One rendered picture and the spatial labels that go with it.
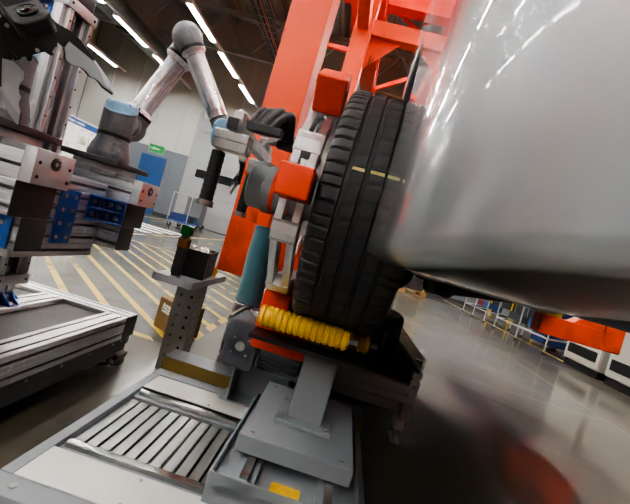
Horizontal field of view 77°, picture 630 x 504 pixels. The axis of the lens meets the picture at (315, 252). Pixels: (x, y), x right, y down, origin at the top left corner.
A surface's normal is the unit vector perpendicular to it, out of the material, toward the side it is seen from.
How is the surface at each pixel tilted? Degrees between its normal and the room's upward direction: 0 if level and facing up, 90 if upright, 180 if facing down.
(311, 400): 90
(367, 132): 63
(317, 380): 90
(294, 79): 90
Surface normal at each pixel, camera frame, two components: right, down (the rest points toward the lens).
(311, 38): -0.08, 0.00
